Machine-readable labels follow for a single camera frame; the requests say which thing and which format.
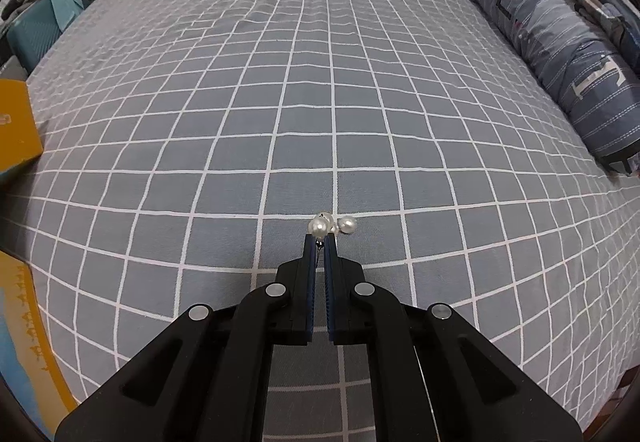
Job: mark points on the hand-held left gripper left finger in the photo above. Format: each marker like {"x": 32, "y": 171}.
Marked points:
{"x": 311, "y": 292}

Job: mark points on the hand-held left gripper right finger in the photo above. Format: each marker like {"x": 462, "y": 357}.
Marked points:
{"x": 328, "y": 297}

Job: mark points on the white pearl earring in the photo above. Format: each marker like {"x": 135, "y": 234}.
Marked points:
{"x": 317, "y": 225}

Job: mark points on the large cardboard box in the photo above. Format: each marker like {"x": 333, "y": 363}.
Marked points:
{"x": 15, "y": 122}

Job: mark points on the grey checked bed sheet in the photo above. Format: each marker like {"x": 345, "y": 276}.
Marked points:
{"x": 350, "y": 72}

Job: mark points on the blue striped pillow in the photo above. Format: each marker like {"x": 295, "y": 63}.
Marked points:
{"x": 550, "y": 47}

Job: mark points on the grey ribbed suitcase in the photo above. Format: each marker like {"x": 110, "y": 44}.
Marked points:
{"x": 10, "y": 67}

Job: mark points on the teal suitcase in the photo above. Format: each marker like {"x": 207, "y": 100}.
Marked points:
{"x": 35, "y": 32}

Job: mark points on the teal cloth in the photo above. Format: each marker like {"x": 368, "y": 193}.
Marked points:
{"x": 65, "y": 2}

